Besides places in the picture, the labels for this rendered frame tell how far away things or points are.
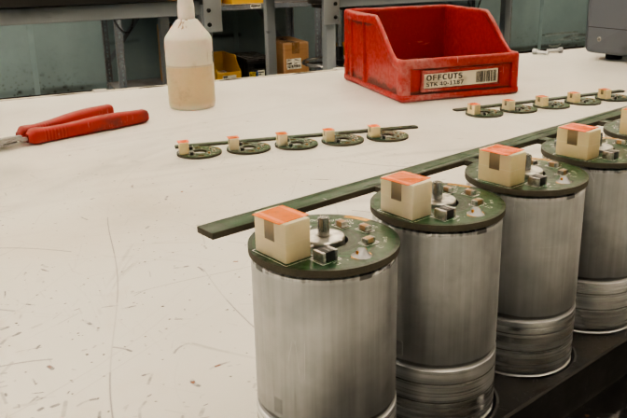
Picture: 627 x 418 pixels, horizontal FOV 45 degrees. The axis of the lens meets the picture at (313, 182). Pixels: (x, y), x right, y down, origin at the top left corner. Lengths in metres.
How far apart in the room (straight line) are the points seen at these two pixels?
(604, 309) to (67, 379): 0.14
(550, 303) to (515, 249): 0.01
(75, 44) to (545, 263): 4.50
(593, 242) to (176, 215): 0.20
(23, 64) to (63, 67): 0.22
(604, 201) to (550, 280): 0.03
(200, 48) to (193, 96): 0.03
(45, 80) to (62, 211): 4.29
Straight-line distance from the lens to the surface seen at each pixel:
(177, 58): 0.54
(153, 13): 2.58
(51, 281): 0.28
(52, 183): 0.39
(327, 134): 0.43
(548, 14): 6.12
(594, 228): 0.18
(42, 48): 4.61
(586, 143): 0.17
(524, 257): 0.16
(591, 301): 0.19
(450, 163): 0.17
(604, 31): 0.78
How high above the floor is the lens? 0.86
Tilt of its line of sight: 17 degrees down
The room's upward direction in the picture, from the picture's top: 1 degrees counter-clockwise
